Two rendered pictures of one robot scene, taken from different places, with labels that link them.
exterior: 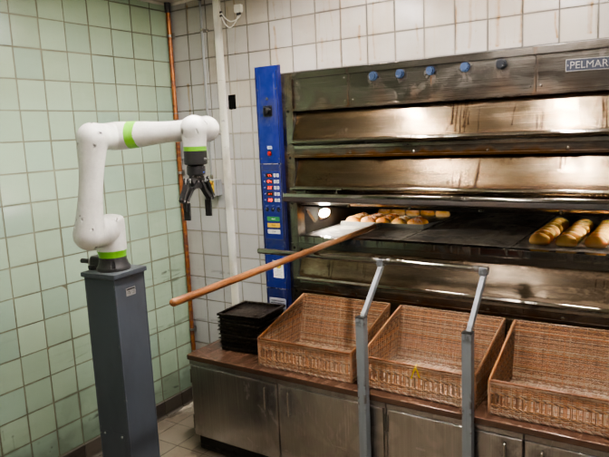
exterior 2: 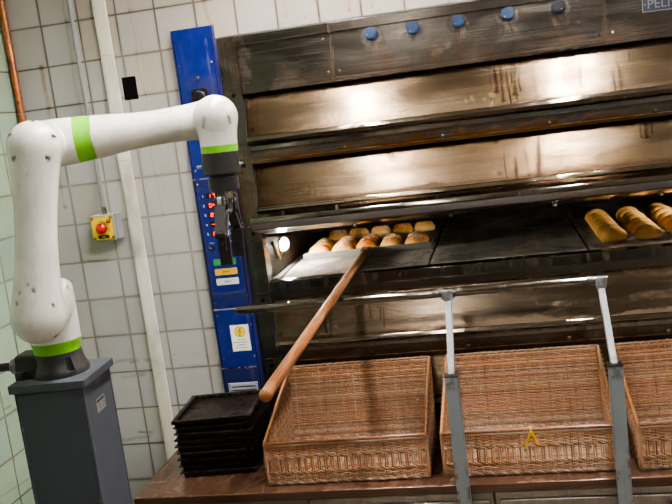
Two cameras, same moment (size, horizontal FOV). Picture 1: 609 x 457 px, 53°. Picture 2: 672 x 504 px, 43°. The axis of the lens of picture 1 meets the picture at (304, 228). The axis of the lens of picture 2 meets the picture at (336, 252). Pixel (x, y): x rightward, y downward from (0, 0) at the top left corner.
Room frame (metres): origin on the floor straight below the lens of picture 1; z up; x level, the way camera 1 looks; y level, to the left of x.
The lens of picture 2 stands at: (0.34, 0.98, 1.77)
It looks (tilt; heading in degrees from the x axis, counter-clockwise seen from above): 9 degrees down; 338
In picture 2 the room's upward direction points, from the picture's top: 7 degrees counter-clockwise
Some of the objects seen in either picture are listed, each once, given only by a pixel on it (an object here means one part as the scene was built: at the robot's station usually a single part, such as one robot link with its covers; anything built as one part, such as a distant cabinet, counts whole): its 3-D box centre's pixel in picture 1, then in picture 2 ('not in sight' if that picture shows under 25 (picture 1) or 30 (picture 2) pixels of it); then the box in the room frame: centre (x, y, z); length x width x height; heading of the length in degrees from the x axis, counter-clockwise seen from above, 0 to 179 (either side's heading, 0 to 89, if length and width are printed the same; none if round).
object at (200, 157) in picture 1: (194, 158); (219, 164); (2.44, 0.43, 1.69); 0.12 x 0.09 x 0.06; 61
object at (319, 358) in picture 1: (324, 334); (353, 417); (3.07, -0.08, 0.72); 0.56 x 0.49 x 0.28; 58
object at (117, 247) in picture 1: (109, 235); (50, 315); (2.66, 0.87, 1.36); 0.16 x 0.13 x 0.19; 167
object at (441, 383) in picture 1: (433, 351); (525, 407); (2.74, -0.59, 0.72); 0.56 x 0.49 x 0.28; 56
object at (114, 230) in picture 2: (212, 187); (106, 226); (3.75, 0.56, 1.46); 0.10 x 0.07 x 0.10; 57
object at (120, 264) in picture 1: (104, 261); (39, 362); (2.70, 0.92, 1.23); 0.26 x 0.15 x 0.06; 61
